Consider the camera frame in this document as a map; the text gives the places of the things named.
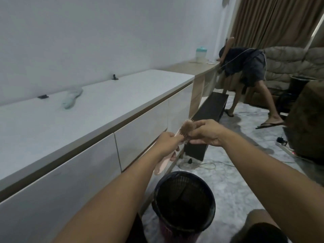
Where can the person's right hand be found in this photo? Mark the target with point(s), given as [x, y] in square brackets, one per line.
[210, 134]

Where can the person's left hand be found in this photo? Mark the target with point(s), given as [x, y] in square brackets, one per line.
[169, 146]

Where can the small brown hair clump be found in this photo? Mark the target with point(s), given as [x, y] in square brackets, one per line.
[187, 127]

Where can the pink hairbrush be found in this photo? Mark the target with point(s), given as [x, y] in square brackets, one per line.
[160, 168]

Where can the black mesh waste basket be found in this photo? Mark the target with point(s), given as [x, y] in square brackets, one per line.
[184, 199]

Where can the light blue hairbrush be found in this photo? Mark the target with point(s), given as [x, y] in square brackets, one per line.
[72, 98]

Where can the person's left forearm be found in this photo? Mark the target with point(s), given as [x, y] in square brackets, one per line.
[114, 204]

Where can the person's right forearm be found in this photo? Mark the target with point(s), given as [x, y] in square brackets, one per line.
[278, 179]

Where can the person's right leg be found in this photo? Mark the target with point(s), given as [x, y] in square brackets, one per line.
[260, 217]

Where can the person's black shorts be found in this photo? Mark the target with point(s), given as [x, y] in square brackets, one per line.
[265, 235]

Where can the black speaker box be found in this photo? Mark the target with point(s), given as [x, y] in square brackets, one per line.
[207, 111]

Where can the black plug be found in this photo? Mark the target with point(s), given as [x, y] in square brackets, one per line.
[190, 161]

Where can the light wooden side table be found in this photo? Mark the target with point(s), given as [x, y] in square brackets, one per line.
[192, 70]

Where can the white power strip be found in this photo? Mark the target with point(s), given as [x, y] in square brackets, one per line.
[286, 146]

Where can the clear container teal lid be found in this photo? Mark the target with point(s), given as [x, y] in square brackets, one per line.
[201, 55]

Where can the white drawer cabinet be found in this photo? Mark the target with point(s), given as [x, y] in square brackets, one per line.
[76, 149]

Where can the brown armchair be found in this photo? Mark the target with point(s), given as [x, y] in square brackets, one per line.
[308, 118]

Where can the beige sofa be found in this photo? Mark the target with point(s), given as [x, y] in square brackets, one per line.
[291, 65]

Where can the brown curtain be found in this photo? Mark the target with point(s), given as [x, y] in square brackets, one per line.
[273, 20]

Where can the black wall clip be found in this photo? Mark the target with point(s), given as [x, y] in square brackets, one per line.
[115, 77]
[43, 96]

